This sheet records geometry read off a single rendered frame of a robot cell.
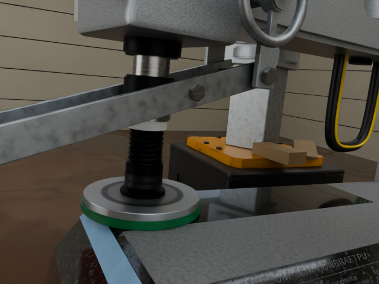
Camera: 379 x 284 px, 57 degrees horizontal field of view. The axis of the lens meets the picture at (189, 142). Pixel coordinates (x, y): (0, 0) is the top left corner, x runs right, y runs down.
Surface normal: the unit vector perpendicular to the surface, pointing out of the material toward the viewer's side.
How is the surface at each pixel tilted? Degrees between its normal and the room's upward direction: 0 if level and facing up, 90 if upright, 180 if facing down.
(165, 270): 0
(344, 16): 90
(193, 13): 90
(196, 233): 0
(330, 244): 0
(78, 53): 90
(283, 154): 90
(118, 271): 44
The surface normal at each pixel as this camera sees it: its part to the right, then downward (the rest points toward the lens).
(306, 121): -0.88, 0.00
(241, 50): -0.75, 0.05
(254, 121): -0.58, 0.09
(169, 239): 0.09, -0.98
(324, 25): 0.57, 0.19
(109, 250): -0.56, -0.70
